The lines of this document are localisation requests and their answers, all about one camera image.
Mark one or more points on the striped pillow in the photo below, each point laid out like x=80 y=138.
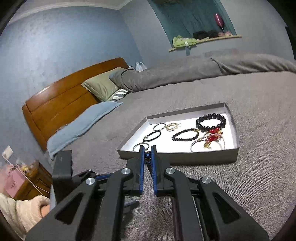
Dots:
x=118 y=95

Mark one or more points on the wooden headboard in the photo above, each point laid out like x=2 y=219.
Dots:
x=63 y=101

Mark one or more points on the grey rolled duvet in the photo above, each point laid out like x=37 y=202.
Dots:
x=191 y=68

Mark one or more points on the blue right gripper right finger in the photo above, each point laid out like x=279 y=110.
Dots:
x=154 y=169

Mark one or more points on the black cloth on sill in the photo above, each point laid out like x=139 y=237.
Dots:
x=204 y=34

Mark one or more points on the wooden window sill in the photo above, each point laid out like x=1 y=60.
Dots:
x=215 y=39

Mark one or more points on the pink box on nightstand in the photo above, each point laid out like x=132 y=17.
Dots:
x=14 y=181

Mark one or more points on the white shallow cardboard tray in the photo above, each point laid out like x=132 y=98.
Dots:
x=187 y=145

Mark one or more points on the teal window curtain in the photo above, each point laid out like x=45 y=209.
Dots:
x=186 y=17

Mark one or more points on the white wall socket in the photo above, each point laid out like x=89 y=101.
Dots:
x=7 y=153

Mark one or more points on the gold wreath hair clip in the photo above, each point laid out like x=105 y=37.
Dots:
x=172 y=127

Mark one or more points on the pink balloon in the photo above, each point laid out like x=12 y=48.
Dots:
x=219 y=21

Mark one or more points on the cream fleece left sleeve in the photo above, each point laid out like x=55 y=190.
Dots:
x=22 y=215

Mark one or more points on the olive green pillow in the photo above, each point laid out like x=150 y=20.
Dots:
x=101 y=86

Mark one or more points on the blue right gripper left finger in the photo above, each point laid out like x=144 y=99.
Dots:
x=141 y=169

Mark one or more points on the wooden nightstand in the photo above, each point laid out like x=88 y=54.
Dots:
x=37 y=181

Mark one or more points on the grey bed cover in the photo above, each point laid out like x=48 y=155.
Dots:
x=262 y=180

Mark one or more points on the white plastic bag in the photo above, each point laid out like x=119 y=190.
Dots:
x=139 y=66

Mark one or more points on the left hand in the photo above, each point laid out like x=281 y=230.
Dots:
x=45 y=210

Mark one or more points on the green cloth on sill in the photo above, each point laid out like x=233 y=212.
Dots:
x=179 y=42

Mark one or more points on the light blue blanket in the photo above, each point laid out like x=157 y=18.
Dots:
x=72 y=131

